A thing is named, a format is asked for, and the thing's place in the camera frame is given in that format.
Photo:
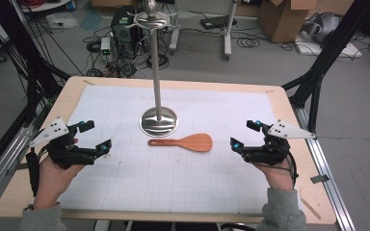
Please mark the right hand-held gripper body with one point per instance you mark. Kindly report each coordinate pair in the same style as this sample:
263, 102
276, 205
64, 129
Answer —
271, 152

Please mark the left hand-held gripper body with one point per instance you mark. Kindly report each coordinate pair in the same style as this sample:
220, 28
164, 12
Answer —
61, 150

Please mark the wooden rice paddle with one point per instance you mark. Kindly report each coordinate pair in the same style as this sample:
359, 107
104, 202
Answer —
194, 142

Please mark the steel utensil stand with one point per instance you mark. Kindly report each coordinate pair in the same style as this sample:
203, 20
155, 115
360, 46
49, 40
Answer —
157, 80

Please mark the person's right hand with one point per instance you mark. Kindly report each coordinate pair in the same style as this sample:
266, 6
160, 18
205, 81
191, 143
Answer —
279, 178

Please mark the person's left hand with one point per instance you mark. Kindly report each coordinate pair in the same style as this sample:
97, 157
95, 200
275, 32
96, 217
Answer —
53, 183

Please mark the black tape piece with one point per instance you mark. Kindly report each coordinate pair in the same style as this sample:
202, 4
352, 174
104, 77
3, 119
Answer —
319, 179

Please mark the white grid mat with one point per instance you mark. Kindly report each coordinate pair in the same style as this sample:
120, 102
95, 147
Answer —
173, 179

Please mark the white power supply unit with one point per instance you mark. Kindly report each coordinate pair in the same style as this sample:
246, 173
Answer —
106, 48

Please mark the white rolling stand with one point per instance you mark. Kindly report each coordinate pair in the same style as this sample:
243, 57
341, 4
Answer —
229, 35

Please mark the black computer tower green sticker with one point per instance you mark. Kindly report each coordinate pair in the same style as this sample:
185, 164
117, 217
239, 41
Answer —
123, 32

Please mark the brown cardboard box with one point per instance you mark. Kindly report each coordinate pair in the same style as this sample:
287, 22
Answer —
282, 19

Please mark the flat black box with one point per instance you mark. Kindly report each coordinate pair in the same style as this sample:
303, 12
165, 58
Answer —
216, 21

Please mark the white flat board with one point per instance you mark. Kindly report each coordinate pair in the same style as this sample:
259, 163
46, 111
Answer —
347, 51

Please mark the grey rounded appliance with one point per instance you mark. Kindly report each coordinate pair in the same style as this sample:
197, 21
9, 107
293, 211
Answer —
324, 27

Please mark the round white table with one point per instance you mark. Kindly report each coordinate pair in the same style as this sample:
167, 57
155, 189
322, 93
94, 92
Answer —
48, 5

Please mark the aluminium rail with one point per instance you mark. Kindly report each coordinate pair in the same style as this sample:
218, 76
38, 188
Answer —
327, 179
3, 163

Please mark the black metal frame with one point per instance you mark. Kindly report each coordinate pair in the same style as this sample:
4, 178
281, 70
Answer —
321, 64
29, 64

